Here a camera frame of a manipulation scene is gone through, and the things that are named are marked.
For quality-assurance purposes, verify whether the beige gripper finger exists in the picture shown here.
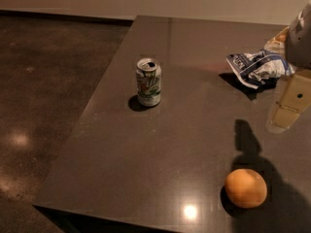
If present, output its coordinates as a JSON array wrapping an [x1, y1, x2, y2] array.
[[263, 26, 290, 56], [266, 69, 311, 133]]

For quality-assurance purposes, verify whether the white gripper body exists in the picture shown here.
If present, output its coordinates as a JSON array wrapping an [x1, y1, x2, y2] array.
[[285, 1, 311, 69]]

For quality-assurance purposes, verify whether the white green 7up can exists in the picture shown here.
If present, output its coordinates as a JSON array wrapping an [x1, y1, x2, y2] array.
[[136, 58, 161, 107]]

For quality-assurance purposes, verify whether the blue white chip bag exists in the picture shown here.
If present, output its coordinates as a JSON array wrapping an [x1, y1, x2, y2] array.
[[226, 50, 294, 89]]

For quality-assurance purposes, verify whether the orange fruit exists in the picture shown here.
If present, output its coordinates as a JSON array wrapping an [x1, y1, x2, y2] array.
[[225, 169, 267, 209]]

